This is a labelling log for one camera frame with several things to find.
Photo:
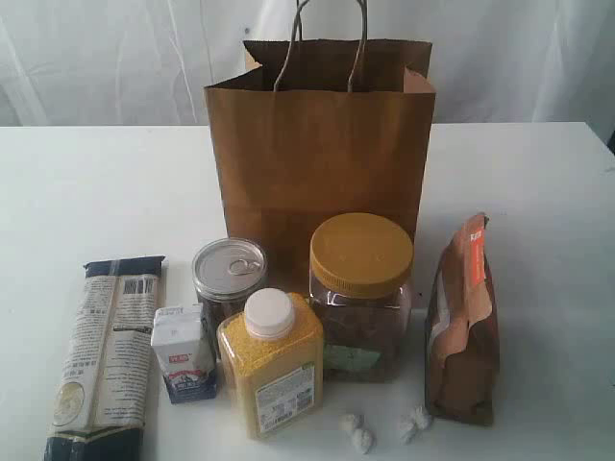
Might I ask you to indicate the small white milk carton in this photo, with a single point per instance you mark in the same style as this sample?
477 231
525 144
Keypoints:
181 345

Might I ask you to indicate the white wrapped candy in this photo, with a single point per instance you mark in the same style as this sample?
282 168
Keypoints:
362 440
422 417
350 422
407 429

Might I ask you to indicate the dark jar with metal lid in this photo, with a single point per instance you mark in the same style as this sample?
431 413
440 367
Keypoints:
225 273

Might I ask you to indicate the clear jar with yellow lid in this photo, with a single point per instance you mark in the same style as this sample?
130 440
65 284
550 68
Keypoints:
359 274

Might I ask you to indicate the yellow millet bottle white cap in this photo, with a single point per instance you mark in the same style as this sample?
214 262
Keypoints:
272 355

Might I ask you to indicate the brown orange standup pouch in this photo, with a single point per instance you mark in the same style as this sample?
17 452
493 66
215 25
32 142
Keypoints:
462 341

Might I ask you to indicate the long noodle package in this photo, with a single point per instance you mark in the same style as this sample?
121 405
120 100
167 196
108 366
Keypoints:
99 410

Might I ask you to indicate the brown paper bag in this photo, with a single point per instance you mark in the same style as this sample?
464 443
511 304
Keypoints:
318 128

